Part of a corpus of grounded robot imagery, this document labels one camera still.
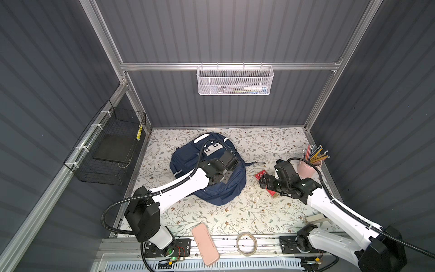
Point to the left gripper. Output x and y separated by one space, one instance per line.
227 174

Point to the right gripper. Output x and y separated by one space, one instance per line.
270 178

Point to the red card box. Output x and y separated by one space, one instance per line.
266 181

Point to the navy blue student backpack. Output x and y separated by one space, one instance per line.
216 155

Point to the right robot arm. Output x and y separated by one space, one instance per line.
368 246

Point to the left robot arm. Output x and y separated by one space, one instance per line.
143 213

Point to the pink pencil cup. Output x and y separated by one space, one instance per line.
305 170

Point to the bundle of coloured pencils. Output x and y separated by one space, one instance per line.
315 154

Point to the pink pencil case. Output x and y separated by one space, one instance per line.
205 244

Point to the pens in white basket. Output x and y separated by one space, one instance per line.
254 89

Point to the roll of clear tape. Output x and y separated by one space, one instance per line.
246 244

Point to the yellow tag on basket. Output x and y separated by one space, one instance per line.
139 132

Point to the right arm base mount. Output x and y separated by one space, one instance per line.
291 244

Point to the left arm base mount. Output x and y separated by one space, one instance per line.
178 248

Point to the white wire mesh basket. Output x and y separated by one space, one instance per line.
210 77

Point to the black wire basket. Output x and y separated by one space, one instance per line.
109 150

